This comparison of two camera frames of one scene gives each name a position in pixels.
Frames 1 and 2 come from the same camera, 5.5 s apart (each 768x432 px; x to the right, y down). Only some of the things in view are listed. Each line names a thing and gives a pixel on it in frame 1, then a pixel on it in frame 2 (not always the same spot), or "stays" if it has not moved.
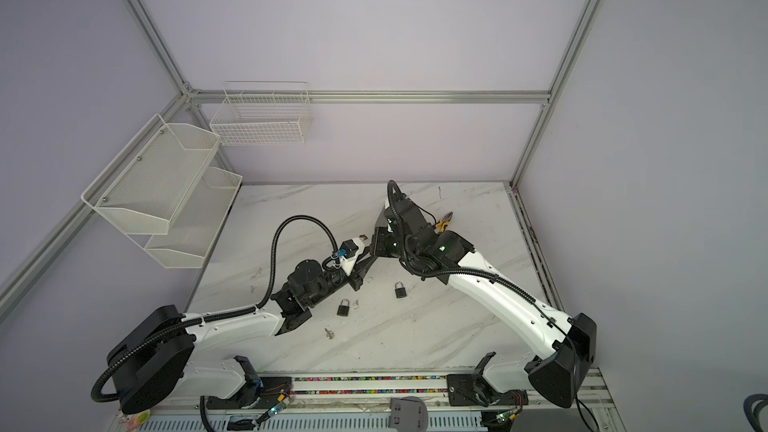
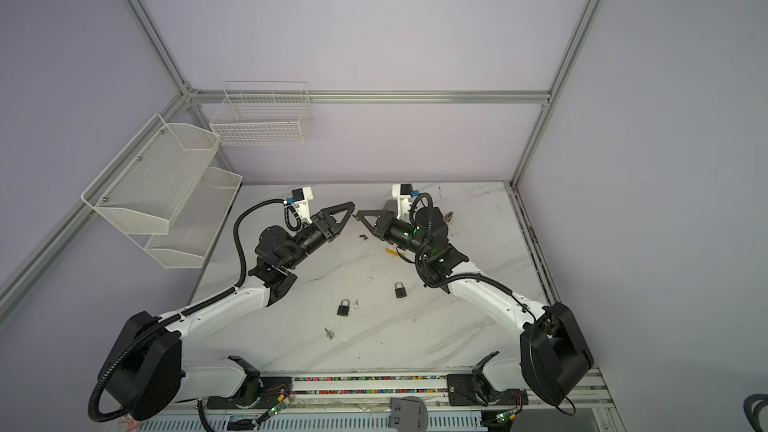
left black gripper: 359,273 to 322,224
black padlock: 400,290 stays
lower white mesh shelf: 198,225 stays
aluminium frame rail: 368,97 stays
